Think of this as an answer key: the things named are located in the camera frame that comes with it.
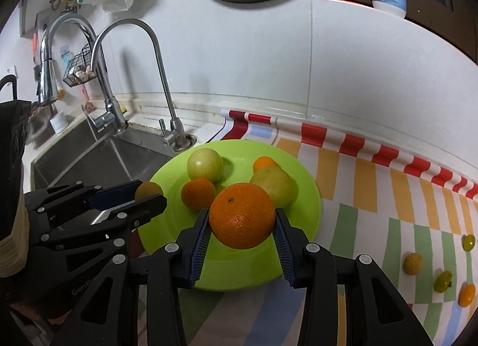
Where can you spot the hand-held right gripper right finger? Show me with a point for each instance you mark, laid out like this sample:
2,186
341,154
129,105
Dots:
283,252

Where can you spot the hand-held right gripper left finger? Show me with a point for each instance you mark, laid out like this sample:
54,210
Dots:
198,252

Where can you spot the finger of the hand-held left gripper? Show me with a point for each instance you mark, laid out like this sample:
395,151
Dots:
142,209
112,196

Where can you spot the tan longan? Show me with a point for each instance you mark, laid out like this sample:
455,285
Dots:
148,190
412,264

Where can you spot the green plate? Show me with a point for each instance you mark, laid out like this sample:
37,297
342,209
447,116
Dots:
231,267

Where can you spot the large orange mandarin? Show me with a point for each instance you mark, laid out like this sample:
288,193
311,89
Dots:
196,195
242,215

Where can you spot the yellow-green apple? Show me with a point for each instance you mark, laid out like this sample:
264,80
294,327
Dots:
278,185
205,164

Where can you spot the small orange mandarin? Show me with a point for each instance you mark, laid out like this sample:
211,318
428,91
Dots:
264,164
466,295

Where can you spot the stainless steel sink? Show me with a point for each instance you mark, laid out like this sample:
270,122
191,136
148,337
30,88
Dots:
86,159

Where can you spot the small white cup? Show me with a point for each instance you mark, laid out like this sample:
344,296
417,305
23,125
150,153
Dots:
58,123

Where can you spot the striped tablecloth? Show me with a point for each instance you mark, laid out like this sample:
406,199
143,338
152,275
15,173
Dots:
373,189

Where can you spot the chrome gooseneck faucet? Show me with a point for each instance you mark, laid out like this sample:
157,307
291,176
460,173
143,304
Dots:
164,81

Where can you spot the chrome pull-down faucet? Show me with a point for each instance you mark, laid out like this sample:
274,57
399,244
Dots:
46,70

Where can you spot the green cherry tomato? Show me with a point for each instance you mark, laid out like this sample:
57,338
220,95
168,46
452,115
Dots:
443,280
469,242

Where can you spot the dark brown window frame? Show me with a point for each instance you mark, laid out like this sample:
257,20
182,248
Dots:
425,2

